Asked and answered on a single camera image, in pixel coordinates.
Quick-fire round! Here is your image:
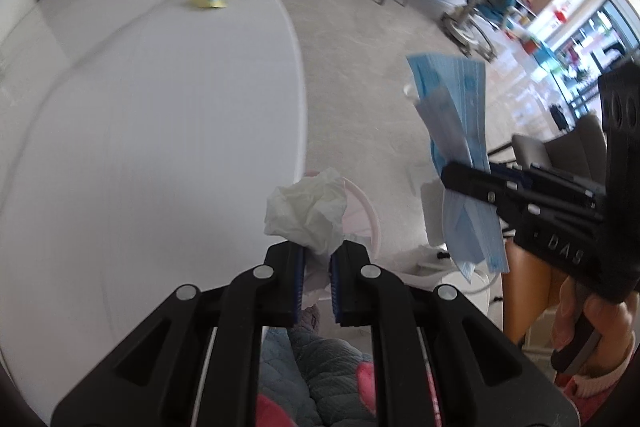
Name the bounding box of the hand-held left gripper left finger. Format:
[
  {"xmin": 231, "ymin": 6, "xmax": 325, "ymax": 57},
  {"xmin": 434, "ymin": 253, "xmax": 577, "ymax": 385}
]
[{"xmin": 50, "ymin": 242, "xmax": 307, "ymax": 427}]

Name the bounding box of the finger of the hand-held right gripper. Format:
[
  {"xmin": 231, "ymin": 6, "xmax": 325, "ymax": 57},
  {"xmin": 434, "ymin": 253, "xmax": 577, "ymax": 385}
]
[
  {"xmin": 487, "ymin": 162, "xmax": 608, "ymax": 208},
  {"xmin": 440, "ymin": 161, "xmax": 608, "ymax": 233}
]

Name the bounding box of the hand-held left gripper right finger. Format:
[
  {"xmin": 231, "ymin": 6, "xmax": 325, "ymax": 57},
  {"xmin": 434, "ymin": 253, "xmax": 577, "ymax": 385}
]
[{"xmin": 329, "ymin": 241, "xmax": 581, "ymax": 427}]

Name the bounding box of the white tissue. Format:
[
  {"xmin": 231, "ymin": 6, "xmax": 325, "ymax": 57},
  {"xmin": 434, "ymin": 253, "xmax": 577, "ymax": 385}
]
[{"xmin": 264, "ymin": 168, "xmax": 349, "ymax": 308}]

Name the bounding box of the blue face mask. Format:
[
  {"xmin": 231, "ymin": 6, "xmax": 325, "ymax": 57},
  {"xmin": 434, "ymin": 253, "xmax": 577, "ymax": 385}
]
[{"xmin": 406, "ymin": 52, "xmax": 510, "ymax": 283}]

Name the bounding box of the person's right hand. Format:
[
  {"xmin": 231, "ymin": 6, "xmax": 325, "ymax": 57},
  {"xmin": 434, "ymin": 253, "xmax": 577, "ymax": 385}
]
[{"xmin": 552, "ymin": 279, "xmax": 632, "ymax": 378}]

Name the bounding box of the grey upholstered chair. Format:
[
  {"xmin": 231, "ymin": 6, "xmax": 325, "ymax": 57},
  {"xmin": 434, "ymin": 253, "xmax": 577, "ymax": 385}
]
[{"xmin": 487, "ymin": 114, "xmax": 607, "ymax": 180}]

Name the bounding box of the grey fluffy slipper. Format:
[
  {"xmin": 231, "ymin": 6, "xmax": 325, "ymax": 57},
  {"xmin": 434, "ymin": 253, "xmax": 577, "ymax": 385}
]
[{"xmin": 299, "ymin": 304, "xmax": 322, "ymax": 334}]

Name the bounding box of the person's left leg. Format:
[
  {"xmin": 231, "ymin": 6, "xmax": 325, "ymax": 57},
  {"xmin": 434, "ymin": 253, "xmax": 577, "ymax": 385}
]
[{"xmin": 261, "ymin": 326, "xmax": 311, "ymax": 427}]

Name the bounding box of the person's leg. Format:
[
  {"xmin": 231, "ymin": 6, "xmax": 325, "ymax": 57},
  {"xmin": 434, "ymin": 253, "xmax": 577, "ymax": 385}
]
[
  {"xmin": 261, "ymin": 326, "xmax": 311, "ymax": 427},
  {"xmin": 299, "ymin": 329, "xmax": 375, "ymax": 427}
]

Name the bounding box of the person's right leg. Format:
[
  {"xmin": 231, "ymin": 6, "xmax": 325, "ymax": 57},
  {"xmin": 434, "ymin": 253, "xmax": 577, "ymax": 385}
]
[{"xmin": 299, "ymin": 329, "xmax": 375, "ymax": 427}]

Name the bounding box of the glass door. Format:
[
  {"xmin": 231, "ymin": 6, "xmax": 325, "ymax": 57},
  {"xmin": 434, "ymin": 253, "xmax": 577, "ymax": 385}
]
[{"xmin": 547, "ymin": 0, "xmax": 640, "ymax": 118}]

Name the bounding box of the white oval table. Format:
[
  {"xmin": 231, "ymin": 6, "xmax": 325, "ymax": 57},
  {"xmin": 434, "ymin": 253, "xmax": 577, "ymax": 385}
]
[{"xmin": 0, "ymin": 0, "xmax": 307, "ymax": 408}]

